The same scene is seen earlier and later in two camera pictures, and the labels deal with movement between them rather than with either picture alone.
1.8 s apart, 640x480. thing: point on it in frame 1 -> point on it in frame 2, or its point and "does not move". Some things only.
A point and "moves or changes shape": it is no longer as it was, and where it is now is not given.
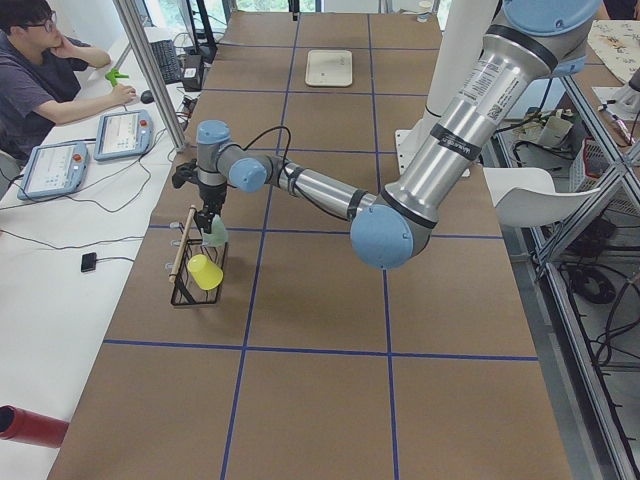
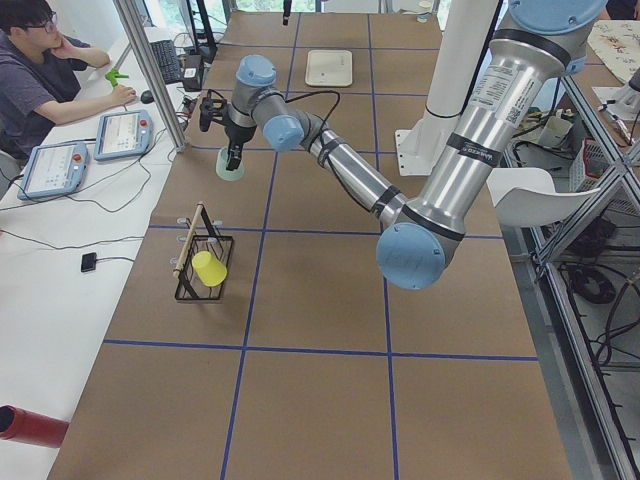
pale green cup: x=218 y=235 moves or changes shape
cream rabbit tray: x=333 y=68 does not move
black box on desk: x=193 y=72 does not move
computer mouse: x=147 y=97 does not move
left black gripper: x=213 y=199 -> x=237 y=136
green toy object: x=113 y=75 does not move
